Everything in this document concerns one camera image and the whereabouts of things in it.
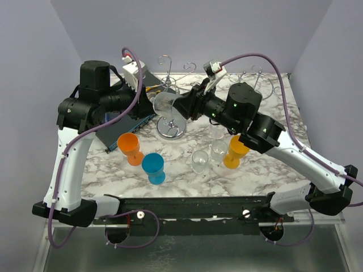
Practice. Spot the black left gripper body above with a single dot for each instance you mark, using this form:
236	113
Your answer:
136	111

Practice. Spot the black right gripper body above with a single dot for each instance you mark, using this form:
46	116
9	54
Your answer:
201	100

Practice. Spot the clear patterned wine glass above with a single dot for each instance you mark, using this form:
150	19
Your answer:
162	106

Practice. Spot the chrome wine glass rack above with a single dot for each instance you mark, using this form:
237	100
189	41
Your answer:
169	85
263	83

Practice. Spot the orange plastic goblet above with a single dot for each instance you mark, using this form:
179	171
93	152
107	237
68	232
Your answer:
129	145

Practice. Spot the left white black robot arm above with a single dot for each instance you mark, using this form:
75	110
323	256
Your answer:
79	117

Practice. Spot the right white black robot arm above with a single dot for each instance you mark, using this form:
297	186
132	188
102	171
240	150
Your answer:
328	191

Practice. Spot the clear glass rear right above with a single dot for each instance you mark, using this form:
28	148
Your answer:
217	131

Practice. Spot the clear glass front right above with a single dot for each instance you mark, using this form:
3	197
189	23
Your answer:
218	151

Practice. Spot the clear glass front centre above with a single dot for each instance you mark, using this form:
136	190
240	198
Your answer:
199	161

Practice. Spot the blue plastic goblet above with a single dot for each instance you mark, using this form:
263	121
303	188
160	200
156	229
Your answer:
153	165

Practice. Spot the yellow plastic goblet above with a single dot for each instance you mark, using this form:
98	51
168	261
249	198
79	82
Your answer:
236	151

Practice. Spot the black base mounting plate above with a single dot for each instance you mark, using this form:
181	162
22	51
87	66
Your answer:
186	216

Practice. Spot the yellow handled pliers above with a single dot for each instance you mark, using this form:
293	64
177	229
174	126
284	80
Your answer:
153	89

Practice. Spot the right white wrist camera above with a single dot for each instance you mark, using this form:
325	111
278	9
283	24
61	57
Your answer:
215	73

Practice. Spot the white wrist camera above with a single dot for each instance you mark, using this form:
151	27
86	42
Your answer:
130	72
215	73

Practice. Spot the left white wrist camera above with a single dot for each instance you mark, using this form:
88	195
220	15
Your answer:
130	72

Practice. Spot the dark blue network switch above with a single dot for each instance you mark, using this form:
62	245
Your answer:
109	135

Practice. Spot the aluminium rail frame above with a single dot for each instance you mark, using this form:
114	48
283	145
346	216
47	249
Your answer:
300	241

